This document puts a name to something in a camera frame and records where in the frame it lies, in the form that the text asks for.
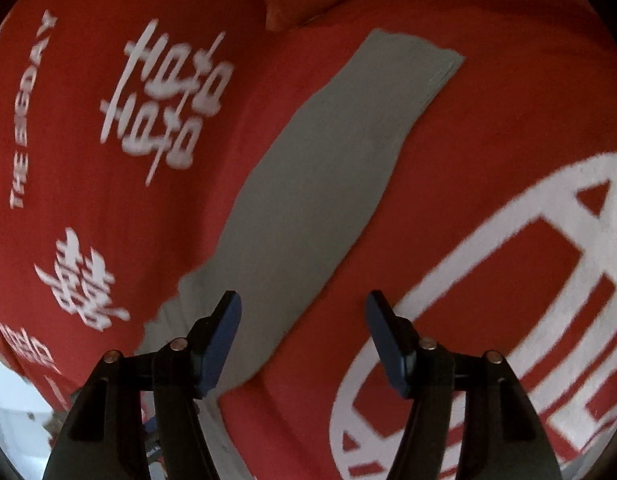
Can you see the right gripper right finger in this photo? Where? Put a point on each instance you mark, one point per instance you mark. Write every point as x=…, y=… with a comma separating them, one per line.
x=502, y=438

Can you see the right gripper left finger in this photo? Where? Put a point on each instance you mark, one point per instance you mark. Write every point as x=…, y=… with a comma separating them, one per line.
x=104, y=436

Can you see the grey knit sweater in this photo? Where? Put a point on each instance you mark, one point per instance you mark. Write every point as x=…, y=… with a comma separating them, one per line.
x=309, y=198

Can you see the red wedding bedspread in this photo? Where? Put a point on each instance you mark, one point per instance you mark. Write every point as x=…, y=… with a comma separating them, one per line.
x=128, y=127

